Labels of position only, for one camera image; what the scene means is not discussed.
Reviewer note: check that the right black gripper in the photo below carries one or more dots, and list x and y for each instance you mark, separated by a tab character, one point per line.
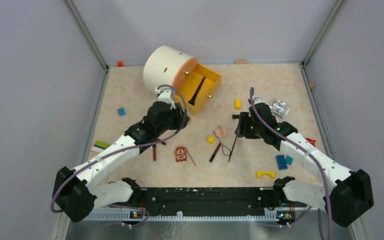
242	130

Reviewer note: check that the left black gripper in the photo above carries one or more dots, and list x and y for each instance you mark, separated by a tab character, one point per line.
182	119

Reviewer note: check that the thin black stick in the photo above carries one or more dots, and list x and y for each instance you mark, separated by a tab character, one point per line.
232	149

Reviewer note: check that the pink round powder puff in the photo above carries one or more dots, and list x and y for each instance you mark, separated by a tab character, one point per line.
221	131

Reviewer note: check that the black makeup brush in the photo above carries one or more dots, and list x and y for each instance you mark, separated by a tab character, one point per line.
194	97

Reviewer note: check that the cream round drawer organizer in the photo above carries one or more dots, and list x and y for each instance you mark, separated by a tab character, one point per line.
168	66

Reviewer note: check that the black hair loop tool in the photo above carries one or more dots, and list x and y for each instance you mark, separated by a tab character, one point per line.
225	150

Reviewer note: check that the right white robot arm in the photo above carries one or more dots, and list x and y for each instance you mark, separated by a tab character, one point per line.
344	194

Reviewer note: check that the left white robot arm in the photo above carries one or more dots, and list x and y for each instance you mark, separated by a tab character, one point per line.
77	191

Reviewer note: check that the small black figurine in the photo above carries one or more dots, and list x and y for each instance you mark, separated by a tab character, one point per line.
235	116

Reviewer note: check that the yellow rectangular block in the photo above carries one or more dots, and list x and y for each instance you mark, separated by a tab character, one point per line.
238	104

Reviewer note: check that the small yellow cube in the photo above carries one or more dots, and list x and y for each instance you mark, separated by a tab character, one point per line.
210	139

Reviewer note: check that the dark red lip gloss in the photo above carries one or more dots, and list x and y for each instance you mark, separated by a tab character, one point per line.
215	152

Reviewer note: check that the red owl number toy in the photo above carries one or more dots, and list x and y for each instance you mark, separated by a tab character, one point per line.
180	154

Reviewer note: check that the small blue block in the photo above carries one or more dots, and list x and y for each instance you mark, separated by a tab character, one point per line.
121	111

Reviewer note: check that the clear plastic wrapper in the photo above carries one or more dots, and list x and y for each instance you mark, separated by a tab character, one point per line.
279	108

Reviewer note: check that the blue lego brick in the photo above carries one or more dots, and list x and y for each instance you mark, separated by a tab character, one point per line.
281	162

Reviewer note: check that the yellow arch block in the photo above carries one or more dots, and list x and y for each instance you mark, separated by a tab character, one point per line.
270	174

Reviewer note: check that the teal block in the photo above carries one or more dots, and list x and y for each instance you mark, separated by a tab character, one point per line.
289	160

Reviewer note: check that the green white blue lego stack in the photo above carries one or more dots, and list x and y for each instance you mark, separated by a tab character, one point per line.
99	146

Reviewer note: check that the red horseshoe toy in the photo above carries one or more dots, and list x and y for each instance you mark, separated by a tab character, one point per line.
311	141

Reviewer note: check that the wooden peg at wall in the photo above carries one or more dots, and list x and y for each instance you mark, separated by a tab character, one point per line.
241	62

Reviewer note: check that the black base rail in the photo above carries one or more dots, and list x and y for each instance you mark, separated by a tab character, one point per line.
209	201

